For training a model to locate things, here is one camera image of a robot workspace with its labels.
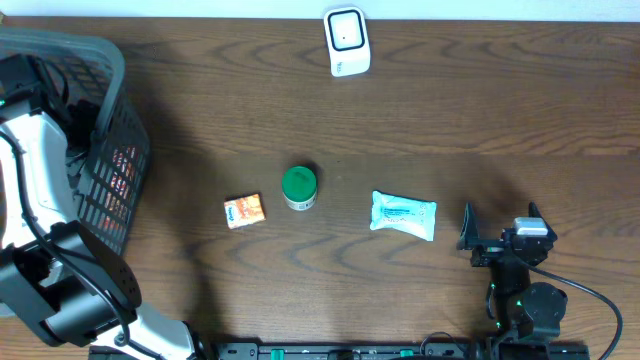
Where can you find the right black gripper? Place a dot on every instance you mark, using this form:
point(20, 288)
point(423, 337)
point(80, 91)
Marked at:
point(471, 238)

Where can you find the white wet wipes pack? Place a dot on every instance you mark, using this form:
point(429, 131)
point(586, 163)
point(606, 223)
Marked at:
point(414, 217)

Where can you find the green lid jar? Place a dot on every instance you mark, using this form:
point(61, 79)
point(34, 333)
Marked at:
point(299, 188)

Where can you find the small orange box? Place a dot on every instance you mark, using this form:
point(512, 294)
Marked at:
point(244, 211)

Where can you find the red orange snack bag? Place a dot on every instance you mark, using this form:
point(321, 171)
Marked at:
point(120, 184)

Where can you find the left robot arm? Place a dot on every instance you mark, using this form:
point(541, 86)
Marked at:
point(64, 283)

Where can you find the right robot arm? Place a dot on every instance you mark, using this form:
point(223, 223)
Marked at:
point(528, 314)

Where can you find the grey plastic mesh basket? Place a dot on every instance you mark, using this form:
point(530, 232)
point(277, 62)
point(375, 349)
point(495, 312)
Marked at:
point(93, 70)

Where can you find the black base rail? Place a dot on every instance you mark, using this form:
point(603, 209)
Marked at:
point(430, 351)

